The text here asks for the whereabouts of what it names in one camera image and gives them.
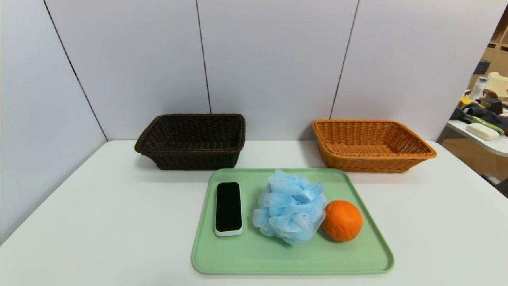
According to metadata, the black and white rectangular block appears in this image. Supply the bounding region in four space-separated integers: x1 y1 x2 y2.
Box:
215 182 243 237

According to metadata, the blue mesh bath loofah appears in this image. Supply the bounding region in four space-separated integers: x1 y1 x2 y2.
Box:
253 170 327 246

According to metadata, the orange fruit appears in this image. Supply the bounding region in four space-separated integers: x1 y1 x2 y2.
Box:
322 200 363 242

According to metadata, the dark brown wicker basket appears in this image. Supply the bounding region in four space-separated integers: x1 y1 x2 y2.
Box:
134 114 246 170

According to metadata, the orange wicker basket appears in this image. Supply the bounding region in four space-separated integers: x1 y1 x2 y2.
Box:
312 120 437 173

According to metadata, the light green plastic tray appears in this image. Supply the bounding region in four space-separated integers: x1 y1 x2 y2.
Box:
191 168 394 275

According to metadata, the black cloth pile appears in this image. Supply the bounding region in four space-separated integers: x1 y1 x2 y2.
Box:
450 104 508 128

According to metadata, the white soap bar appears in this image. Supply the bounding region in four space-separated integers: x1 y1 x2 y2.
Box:
466 123 500 141

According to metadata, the white plastic bottle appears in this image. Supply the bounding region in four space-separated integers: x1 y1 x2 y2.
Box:
470 77 488 100

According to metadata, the white side table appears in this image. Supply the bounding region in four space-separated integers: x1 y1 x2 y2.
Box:
446 119 508 157

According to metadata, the beige box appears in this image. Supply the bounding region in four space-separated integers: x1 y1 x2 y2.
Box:
486 71 508 98

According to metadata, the wooden shelf unit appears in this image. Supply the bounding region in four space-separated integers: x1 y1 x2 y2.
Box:
482 6 508 78

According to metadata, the green handled tool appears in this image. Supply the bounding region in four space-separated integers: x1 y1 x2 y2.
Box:
471 115 505 135

